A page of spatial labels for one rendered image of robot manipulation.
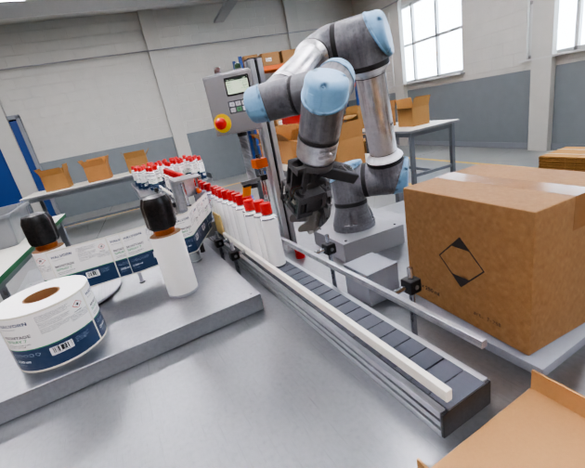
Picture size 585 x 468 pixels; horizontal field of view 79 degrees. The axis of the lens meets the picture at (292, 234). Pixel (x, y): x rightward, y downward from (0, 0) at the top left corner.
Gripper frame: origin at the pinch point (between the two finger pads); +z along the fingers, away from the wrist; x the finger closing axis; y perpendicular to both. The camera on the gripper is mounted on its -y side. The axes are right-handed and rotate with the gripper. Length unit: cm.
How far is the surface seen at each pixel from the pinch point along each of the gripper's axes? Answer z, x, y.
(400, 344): 3.5, 31.1, -0.9
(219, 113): 1, -59, -1
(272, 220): 14.9, -19.7, -0.4
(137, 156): 301, -513, -14
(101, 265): 34, -42, 48
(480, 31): 108, -360, -574
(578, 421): -5, 55, -11
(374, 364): 3.8, 31.8, 6.0
